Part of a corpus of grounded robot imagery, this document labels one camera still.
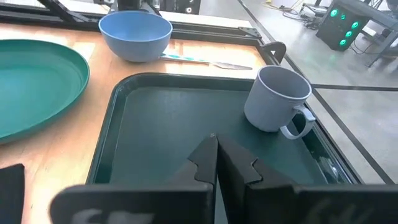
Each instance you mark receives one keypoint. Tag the grey metal desk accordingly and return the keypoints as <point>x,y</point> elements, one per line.
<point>367,7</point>

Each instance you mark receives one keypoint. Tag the green plastic plate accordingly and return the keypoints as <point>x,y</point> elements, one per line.
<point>37,84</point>

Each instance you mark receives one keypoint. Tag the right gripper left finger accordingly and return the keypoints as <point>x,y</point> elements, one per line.
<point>206,161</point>

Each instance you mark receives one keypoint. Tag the blue plastic bowl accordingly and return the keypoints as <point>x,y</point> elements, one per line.
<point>136,40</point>

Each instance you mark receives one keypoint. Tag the black cloth napkin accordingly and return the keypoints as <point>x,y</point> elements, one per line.
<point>11,196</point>

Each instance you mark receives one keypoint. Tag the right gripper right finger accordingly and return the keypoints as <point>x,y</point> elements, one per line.
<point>233,168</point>

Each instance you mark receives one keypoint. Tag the computer tower with green lights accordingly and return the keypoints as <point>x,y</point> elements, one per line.
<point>339,28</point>

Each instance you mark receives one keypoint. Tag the grey plastic mug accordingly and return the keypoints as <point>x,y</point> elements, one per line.
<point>270,105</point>

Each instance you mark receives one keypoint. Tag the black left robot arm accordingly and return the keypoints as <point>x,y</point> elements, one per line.
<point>133,4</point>

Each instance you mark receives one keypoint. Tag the black control box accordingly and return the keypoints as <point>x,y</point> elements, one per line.
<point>180,6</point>

